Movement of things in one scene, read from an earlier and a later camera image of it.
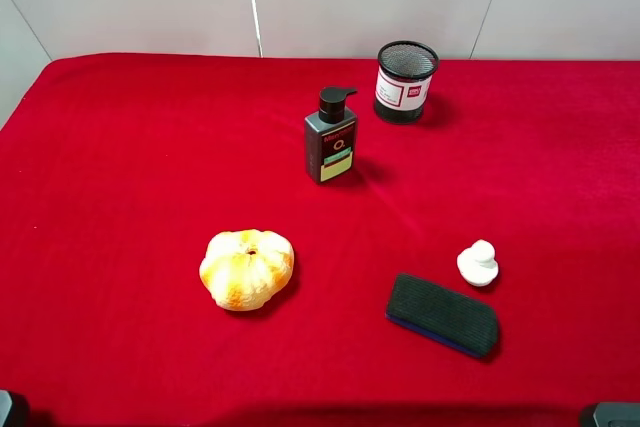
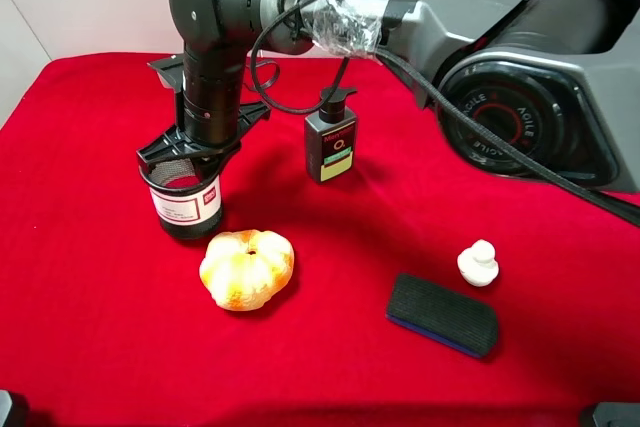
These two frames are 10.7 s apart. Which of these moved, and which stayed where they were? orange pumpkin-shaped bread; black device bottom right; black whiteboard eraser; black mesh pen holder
Moved: black mesh pen holder
Stayed: black whiteboard eraser; orange pumpkin-shaped bread; black device bottom right
